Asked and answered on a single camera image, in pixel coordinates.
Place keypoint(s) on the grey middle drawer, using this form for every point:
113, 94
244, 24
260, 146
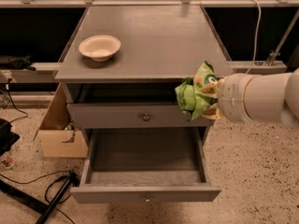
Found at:
93, 116

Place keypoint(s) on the cardboard box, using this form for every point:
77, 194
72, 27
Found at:
59, 137

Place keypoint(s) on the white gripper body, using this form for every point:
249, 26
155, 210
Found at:
232, 97

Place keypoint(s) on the grey open bottom drawer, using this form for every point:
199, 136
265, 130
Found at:
145, 165

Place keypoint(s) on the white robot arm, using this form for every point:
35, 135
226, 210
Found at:
256, 98

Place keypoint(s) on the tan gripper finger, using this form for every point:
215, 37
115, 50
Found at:
212, 89
213, 112

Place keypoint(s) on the grey drawer cabinet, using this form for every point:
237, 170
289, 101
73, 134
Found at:
134, 91

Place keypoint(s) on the black case on floor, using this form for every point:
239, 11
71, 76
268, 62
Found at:
7, 137

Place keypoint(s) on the white paper bowl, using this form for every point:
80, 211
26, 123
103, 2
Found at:
99, 48

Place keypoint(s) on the green rice chip bag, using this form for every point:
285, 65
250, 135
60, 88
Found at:
191, 101

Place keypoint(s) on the metal railing frame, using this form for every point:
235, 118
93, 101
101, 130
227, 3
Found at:
149, 0

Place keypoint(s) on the black tripod stand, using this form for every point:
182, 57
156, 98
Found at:
45, 209

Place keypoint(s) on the black bag on left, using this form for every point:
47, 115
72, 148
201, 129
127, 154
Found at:
15, 62

